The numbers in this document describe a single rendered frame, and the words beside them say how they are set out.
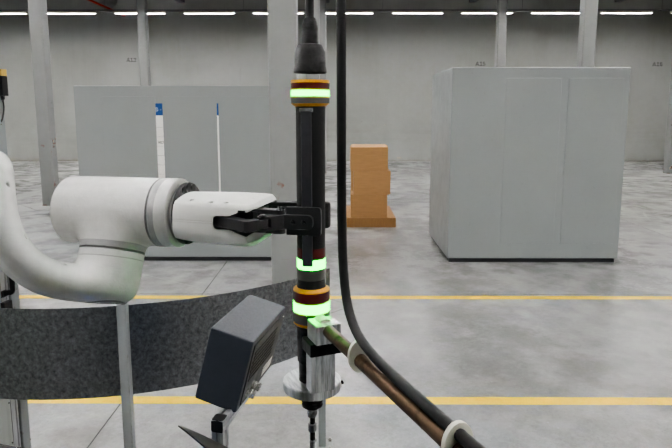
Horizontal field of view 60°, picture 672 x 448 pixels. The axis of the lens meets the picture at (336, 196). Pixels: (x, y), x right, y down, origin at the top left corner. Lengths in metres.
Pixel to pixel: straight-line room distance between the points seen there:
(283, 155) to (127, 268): 4.32
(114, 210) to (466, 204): 6.30
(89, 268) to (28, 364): 2.13
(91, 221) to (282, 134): 4.31
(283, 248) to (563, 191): 3.51
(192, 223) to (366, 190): 8.20
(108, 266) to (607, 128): 6.85
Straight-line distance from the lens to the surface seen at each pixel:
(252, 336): 1.42
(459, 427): 0.45
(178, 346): 2.71
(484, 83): 6.85
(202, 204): 0.66
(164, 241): 0.71
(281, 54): 5.02
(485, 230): 7.00
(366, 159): 8.79
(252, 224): 0.63
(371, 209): 8.90
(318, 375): 0.69
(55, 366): 2.80
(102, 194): 0.74
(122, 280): 0.73
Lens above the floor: 1.76
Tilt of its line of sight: 8 degrees down
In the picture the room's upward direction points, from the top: straight up
